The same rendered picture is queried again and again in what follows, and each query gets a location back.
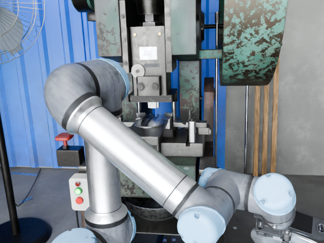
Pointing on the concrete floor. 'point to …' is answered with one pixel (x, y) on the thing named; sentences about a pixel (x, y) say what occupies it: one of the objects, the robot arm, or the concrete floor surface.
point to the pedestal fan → (10, 236)
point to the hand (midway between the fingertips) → (289, 235)
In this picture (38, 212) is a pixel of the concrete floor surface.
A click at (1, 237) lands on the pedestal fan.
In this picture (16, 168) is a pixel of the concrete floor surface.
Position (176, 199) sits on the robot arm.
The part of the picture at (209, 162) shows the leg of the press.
